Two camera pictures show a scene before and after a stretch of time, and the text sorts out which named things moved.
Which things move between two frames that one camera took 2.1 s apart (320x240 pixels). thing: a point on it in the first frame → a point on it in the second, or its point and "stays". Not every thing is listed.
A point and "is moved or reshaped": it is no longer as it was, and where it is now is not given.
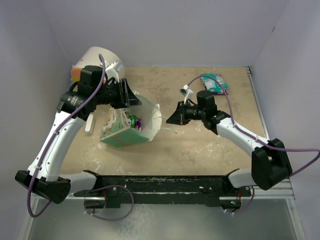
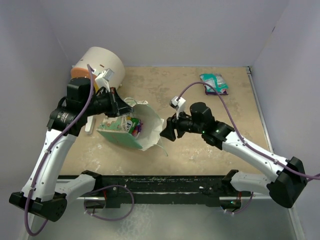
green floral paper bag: [117, 131] is moved or reshaped
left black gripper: [123, 92] → [114, 102]
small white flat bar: [88, 126] stays
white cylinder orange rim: [91, 58] stays
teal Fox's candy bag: [212, 85] stays
